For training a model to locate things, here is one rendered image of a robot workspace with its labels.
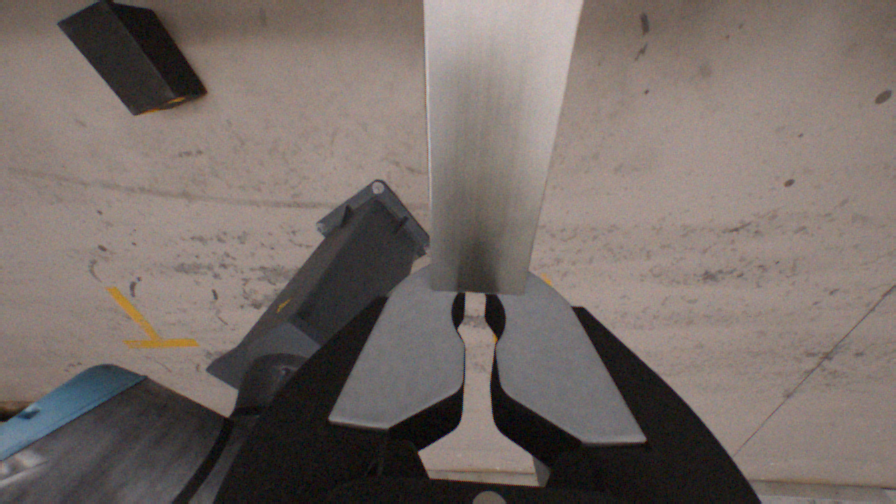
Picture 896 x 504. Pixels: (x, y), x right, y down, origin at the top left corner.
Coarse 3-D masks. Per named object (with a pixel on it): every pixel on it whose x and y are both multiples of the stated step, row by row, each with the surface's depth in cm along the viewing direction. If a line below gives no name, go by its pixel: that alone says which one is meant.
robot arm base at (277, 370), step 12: (264, 360) 53; (276, 360) 52; (288, 360) 52; (300, 360) 53; (252, 372) 52; (264, 372) 51; (276, 372) 51; (288, 372) 52; (240, 384) 53; (252, 384) 50; (264, 384) 50; (276, 384) 50; (240, 396) 50; (252, 396) 49; (264, 396) 48; (240, 408) 48; (252, 408) 47; (264, 408) 47
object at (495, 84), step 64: (448, 0) 6; (512, 0) 5; (576, 0) 5; (448, 64) 6; (512, 64) 6; (448, 128) 7; (512, 128) 7; (448, 192) 8; (512, 192) 7; (448, 256) 9; (512, 256) 8
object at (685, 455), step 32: (608, 352) 7; (640, 384) 7; (640, 416) 6; (672, 416) 6; (608, 448) 6; (640, 448) 6; (672, 448) 6; (704, 448) 6; (608, 480) 5; (640, 480) 5; (672, 480) 5; (704, 480) 5; (736, 480) 5
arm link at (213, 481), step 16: (224, 416) 44; (240, 416) 46; (256, 416) 46; (224, 432) 41; (240, 432) 43; (224, 448) 39; (208, 464) 37; (224, 464) 38; (192, 480) 35; (208, 480) 36; (192, 496) 35; (208, 496) 36
